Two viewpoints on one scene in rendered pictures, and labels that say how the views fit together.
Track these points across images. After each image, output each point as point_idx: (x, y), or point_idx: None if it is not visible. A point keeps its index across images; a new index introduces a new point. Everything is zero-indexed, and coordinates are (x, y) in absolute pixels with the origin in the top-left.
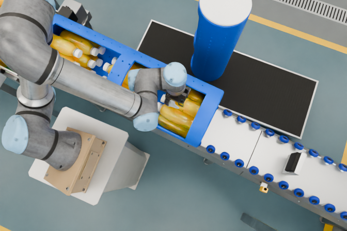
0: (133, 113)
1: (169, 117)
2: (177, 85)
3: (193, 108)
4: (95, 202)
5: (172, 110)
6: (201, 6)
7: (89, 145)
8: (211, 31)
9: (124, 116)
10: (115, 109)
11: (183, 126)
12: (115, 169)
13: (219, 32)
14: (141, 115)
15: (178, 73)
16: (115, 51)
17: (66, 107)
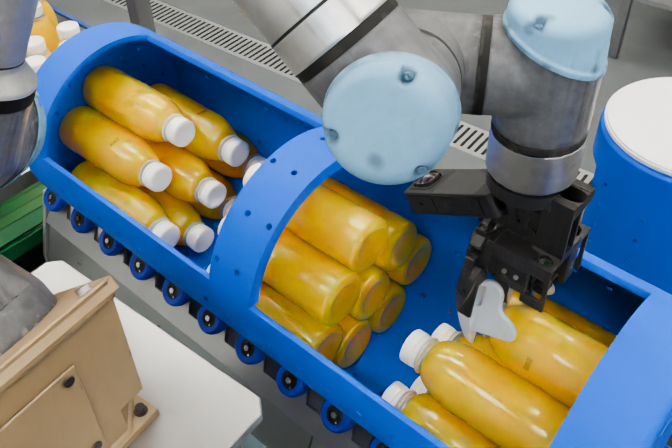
0: (341, 26)
1: (461, 390)
2: (566, 64)
3: (581, 355)
4: None
5: (478, 360)
6: (611, 123)
7: (70, 309)
8: (639, 208)
9: (263, 428)
10: None
11: (520, 447)
12: None
13: (669, 211)
14: (377, 53)
15: (577, 8)
16: (305, 119)
17: (61, 262)
